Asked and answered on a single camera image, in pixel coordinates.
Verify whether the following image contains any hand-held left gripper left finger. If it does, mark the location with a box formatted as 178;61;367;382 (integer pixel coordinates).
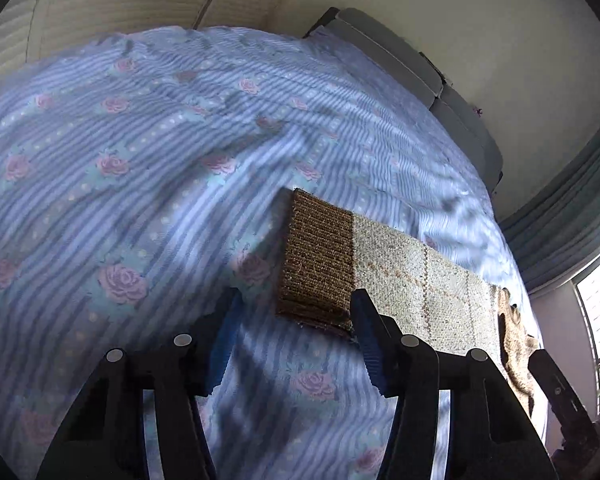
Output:
35;287;244;480

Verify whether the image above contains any grey padded headboard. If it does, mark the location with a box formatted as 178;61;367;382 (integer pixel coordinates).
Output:
302;7;504;197

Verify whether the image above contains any grey-blue curtain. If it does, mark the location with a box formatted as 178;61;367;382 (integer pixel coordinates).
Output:
497;120;600;295

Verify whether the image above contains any brown and beige knit garment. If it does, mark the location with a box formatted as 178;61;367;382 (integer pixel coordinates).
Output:
275;187;542;418

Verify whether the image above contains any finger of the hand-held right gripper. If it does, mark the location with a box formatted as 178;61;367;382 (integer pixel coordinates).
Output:
527;349;600;461

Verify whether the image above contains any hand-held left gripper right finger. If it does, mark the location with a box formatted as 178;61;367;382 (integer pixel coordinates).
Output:
349;289;557;480

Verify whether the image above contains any blue striped floral bed sheet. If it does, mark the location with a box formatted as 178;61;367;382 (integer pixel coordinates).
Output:
0;25;551;480

